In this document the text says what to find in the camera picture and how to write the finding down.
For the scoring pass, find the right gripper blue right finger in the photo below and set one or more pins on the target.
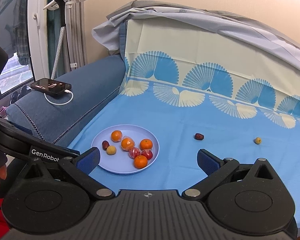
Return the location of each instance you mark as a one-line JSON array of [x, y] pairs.
[[208, 162]]

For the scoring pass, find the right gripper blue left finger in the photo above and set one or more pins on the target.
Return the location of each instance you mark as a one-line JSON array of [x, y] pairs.
[[88, 161]]

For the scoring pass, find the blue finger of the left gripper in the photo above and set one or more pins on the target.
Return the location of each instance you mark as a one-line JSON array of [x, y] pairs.
[[17, 129]]

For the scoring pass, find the dark red jujube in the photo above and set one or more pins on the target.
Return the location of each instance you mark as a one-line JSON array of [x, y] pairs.
[[105, 145], [199, 136]]

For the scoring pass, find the green-yellow round fruit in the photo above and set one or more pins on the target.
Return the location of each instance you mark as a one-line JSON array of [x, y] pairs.
[[111, 150], [257, 140]]

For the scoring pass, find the red fruit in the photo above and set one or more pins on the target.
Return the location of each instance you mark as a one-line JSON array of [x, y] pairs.
[[134, 152], [147, 153]]

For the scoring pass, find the bare orange tangerine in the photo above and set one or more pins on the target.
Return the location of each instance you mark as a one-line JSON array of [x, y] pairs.
[[145, 144]]

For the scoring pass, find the blue denim sofa armrest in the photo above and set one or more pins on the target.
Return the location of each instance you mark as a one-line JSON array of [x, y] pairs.
[[60, 120]]

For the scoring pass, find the light purple plastic plate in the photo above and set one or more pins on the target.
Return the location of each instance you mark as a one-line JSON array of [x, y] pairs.
[[121, 163]]

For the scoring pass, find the shoes on floor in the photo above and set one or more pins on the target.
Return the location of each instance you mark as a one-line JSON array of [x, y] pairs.
[[14, 97]]

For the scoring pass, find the black smartphone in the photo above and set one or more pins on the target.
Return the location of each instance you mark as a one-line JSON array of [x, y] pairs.
[[50, 87]]

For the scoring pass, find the blue fan-pattern sofa cover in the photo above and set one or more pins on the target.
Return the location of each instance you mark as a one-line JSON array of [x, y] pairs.
[[182, 80]]

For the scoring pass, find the grey curtain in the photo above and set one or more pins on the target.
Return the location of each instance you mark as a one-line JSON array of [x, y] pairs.
[[75, 34]]

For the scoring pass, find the grey crumpled sheet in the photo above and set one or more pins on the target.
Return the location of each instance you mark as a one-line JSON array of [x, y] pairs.
[[224, 23]]

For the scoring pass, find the garment steamer pole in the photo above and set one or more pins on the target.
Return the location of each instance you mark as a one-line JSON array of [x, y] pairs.
[[61, 5]]

